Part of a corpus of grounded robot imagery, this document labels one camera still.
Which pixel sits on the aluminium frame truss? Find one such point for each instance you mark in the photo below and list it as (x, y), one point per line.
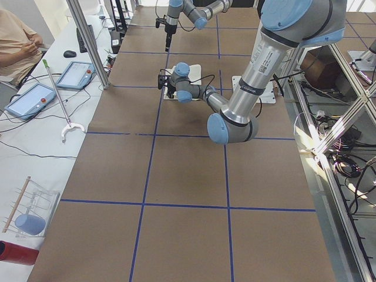
(336, 129)

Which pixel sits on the blue teach pendant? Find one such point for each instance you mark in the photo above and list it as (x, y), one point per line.
(76, 76)
(31, 102)

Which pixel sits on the clear acrylic rack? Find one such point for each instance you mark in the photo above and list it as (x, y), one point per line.
(37, 200)

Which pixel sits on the aluminium frame post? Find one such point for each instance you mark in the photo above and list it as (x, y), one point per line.
(82, 25)

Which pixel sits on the light blue cup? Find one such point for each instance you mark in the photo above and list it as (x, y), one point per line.
(30, 224)

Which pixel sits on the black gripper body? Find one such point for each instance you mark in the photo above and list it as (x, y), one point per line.
(170, 28)
(171, 87)

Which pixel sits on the far blue teach pendant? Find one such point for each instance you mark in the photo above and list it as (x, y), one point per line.
(76, 76)

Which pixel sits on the red cylinder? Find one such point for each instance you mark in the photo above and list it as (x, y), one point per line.
(17, 254)

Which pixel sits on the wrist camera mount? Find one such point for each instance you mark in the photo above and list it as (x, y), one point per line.
(162, 80)
(160, 21)

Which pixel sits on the near blue teach pendant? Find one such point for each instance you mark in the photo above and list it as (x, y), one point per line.
(31, 102)

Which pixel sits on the brown cardboard box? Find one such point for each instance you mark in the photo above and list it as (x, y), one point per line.
(318, 74)

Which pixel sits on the black computer mouse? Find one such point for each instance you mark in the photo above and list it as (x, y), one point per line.
(69, 54)

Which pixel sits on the black keyboard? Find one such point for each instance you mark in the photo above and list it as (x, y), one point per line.
(81, 43)

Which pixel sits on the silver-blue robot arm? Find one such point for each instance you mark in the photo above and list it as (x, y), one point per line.
(198, 16)
(284, 25)

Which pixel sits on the wooden dowel stick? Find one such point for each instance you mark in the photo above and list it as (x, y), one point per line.
(16, 204)

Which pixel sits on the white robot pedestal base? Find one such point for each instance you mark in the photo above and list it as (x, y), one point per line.
(265, 95)

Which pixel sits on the black device white label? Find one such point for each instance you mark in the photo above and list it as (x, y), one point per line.
(115, 41)

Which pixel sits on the seated person beige shirt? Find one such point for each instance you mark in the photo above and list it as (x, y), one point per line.
(20, 48)

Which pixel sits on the white reacher grabber stick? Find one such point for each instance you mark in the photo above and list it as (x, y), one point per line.
(69, 125)

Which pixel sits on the cream long-sleeve cat shirt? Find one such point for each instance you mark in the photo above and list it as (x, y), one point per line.
(194, 76)

